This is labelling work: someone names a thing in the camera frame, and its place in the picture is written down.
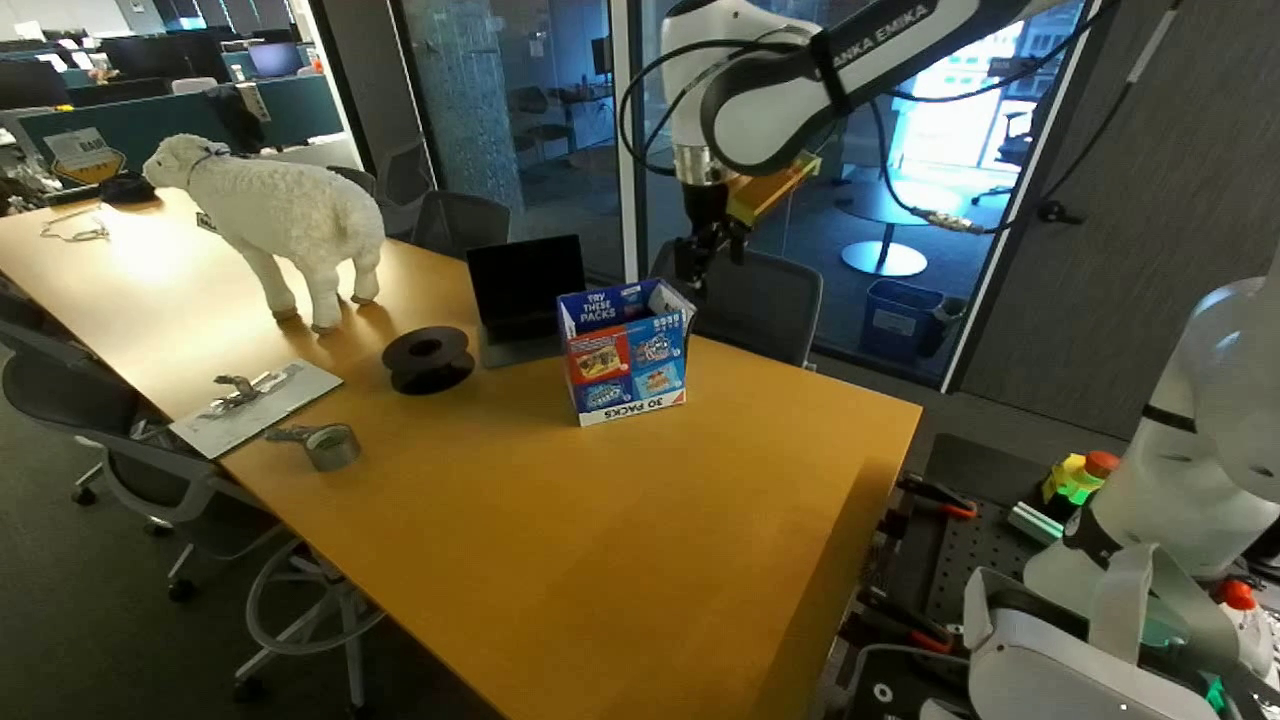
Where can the clipboard with paper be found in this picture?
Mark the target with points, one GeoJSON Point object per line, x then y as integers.
{"type": "Point", "coordinates": [253, 404]}

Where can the blue printed cardboard box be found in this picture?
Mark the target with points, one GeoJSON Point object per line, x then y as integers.
{"type": "Point", "coordinates": [627, 352]}

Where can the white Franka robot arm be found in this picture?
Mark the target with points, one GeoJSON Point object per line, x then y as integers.
{"type": "Point", "coordinates": [800, 67]}

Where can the white sheep figure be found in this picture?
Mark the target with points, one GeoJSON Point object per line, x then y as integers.
{"type": "Point", "coordinates": [285, 213]}

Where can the large grey office chair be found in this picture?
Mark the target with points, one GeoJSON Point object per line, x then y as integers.
{"type": "Point", "coordinates": [760, 307]}

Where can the blue bin behind glass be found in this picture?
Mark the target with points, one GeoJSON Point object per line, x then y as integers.
{"type": "Point", "coordinates": [905, 323]}

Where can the black filament spool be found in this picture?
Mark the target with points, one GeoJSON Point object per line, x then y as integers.
{"type": "Point", "coordinates": [430, 362]}

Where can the black perforated mounting board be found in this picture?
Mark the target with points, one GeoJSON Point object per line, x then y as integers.
{"type": "Point", "coordinates": [961, 562]}

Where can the yellowish box with paper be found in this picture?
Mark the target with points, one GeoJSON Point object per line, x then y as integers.
{"type": "Point", "coordinates": [81, 153]}

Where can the green yellow red button box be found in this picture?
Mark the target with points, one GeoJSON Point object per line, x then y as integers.
{"type": "Point", "coordinates": [1075, 480]}

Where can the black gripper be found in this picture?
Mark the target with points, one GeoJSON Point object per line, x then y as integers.
{"type": "Point", "coordinates": [704, 213]}

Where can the teal desk partition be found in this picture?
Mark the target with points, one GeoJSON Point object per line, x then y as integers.
{"type": "Point", "coordinates": [161, 121]}

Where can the dark office chair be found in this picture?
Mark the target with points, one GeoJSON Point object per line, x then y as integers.
{"type": "Point", "coordinates": [92, 403]}

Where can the white curved device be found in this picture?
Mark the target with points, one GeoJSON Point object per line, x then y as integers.
{"type": "Point", "coordinates": [1081, 655]}

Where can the black object on table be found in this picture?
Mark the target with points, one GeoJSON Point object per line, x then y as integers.
{"type": "Point", "coordinates": [126, 188]}

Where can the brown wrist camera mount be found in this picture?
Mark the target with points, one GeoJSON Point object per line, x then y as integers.
{"type": "Point", "coordinates": [773, 188]}

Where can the black laptop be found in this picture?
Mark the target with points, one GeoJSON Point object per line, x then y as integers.
{"type": "Point", "coordinates": [522, 286]}

